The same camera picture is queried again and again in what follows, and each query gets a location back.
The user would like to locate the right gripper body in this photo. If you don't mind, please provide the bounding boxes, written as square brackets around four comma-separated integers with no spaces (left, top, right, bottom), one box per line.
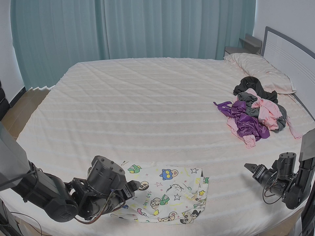
[252,164,277,192]

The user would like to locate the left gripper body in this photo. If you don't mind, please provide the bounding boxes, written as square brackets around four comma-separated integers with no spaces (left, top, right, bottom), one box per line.
[90,181,135,219]

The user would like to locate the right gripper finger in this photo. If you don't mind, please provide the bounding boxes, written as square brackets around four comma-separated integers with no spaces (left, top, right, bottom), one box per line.
[244,163,258,174]

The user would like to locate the white printed pyjama top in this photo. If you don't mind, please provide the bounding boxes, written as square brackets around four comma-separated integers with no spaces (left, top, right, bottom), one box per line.
[109,160,210,224]

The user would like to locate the pile of clothes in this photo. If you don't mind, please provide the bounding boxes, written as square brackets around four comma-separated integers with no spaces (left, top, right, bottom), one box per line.
[213,76,303,149]

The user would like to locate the bed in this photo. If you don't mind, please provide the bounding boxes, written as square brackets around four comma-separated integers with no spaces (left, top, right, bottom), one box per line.
[0,26,315,236]

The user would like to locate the cream pillow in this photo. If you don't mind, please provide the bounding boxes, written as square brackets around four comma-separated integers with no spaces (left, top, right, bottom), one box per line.
[223,53,297,94]

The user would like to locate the grey bedside table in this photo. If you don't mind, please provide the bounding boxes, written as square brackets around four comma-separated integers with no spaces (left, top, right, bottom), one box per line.
[224,33,262,57]

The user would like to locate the black chest of drawers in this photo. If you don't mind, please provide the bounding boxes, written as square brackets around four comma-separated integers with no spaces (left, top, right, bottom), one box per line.
[0,80,10,120]

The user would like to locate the blue-green curtain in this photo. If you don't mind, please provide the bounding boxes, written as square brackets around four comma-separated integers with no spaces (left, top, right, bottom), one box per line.
[10,0,256,90]

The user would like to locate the black cable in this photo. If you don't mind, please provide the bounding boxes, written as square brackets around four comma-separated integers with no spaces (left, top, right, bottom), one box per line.
[11,212,43,236]

